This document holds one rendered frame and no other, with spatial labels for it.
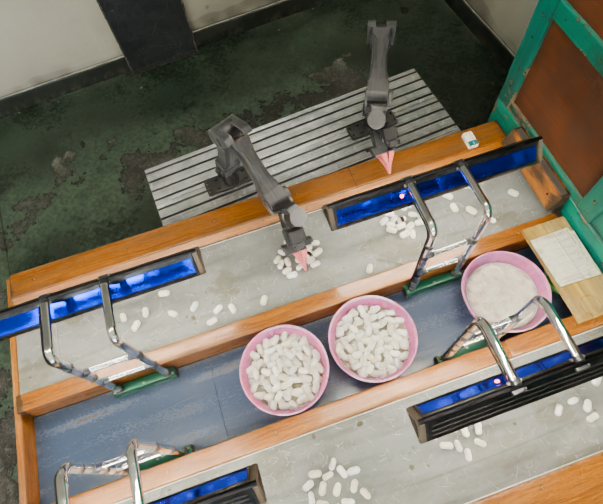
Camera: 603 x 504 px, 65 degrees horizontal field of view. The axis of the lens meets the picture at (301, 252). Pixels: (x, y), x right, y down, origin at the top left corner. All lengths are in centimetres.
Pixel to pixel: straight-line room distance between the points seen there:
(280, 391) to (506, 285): 78
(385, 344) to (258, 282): 45
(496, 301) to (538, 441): 41
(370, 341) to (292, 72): 207
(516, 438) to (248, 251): 97
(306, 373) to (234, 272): 41
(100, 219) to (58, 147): 61
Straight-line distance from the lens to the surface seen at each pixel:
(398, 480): 144
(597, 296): 168
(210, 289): 159
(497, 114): 195
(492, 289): 162
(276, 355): 148
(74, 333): 170
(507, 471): 150
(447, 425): 112
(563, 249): 170
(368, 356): 147
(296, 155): 189
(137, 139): 304
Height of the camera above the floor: 217
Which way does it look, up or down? 64 degrees down
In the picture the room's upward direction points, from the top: 9 degrees counter-clockwise
